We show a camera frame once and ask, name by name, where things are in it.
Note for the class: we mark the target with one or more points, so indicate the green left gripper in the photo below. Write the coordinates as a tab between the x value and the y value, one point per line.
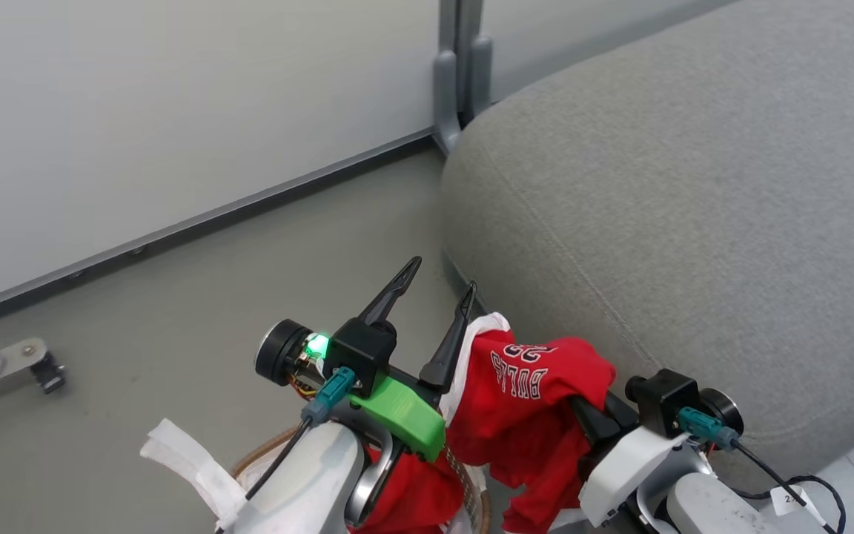
405	415

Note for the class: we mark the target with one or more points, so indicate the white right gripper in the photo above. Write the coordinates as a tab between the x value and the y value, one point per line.
623	467

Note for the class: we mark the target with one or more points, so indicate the red basketball jersey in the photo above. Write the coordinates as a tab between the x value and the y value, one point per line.
516	415

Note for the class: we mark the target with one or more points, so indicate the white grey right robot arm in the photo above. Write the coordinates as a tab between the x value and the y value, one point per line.
709	504

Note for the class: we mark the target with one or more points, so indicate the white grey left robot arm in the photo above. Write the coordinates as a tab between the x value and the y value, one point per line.
316	482

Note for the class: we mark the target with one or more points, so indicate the wicker laundry basket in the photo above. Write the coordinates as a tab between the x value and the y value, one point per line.
475	497

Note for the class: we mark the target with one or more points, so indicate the grey fabric sofa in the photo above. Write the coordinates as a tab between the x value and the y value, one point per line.
679	222

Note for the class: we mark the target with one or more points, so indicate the white cloth strip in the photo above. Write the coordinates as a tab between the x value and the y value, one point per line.
190	463

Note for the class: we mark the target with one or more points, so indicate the metal leg with caster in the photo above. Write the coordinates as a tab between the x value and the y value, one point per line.
4	363

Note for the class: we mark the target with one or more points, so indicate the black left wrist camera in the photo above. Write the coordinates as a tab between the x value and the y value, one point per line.
360	348

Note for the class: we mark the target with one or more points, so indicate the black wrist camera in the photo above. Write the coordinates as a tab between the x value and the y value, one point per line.
660	400
360	348

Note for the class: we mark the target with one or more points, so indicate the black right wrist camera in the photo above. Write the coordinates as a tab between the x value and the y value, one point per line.
660	400

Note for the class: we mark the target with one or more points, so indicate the grey partition post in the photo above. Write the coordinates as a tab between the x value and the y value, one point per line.
457	74

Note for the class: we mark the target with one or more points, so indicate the grey wall baseboard rail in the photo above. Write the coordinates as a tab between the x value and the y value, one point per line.
190	222

